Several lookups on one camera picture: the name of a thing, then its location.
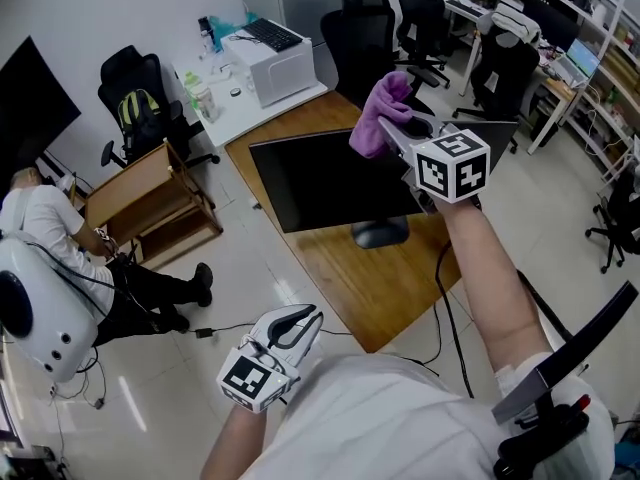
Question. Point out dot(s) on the teal plastic bag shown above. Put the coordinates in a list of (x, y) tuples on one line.
[(235, 22)]

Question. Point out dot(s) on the yellow and black backpack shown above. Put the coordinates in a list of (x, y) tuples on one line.
[(137, 113)]

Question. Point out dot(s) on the black monitor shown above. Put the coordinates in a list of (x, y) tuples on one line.
[(325, 183)]

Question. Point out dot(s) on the black chest mount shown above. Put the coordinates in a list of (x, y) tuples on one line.
[(545, 438)]

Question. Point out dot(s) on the green packet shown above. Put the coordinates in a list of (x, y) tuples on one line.
[(191, 80)]

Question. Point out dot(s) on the small wooden cabinet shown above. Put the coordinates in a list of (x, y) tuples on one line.
[(145, 188)]

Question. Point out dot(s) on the small round tin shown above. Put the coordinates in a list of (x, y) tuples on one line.
[(235, 92)]

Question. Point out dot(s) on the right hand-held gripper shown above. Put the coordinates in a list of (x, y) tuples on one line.
[(450, 168)]

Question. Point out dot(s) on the black chest-mounted screen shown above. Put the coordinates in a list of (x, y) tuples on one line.
[(590, 330)]

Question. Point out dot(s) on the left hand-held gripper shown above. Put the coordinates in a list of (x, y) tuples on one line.
[(250, 378)]

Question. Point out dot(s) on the open laptop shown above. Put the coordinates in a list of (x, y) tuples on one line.
[(580, 60)]

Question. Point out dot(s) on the white hard-shell backpack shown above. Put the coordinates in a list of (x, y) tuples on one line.
[(40, 308)]

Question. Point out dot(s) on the person's white shirt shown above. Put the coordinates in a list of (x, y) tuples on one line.
[(380, 418)]

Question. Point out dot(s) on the person's left forearm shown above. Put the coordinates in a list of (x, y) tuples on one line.
[(230, 438)]

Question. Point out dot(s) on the white shelf unit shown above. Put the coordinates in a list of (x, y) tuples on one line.
[(614, 23)]

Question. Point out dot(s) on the black keyboard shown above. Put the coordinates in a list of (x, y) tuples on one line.
[(272, 34)]

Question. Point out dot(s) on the white garment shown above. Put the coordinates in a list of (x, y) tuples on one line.
[(510, 23)]

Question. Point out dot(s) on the black office chair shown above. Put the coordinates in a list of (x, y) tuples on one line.
[(357, 28), (420, 13), (620, 208), (135, 65), (505, 73)]

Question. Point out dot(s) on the black bottle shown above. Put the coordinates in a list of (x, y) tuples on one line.
[(204, 27)]

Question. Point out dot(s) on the large black wall screen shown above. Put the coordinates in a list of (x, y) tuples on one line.
[(30, 108)]

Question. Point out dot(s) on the black power adapter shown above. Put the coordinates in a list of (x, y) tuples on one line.
[(204, 332)]

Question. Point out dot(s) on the person's right forearm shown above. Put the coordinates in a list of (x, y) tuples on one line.
[(490, 278)]

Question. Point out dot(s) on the purple cloth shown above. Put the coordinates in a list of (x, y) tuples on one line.
[(385, 98)]

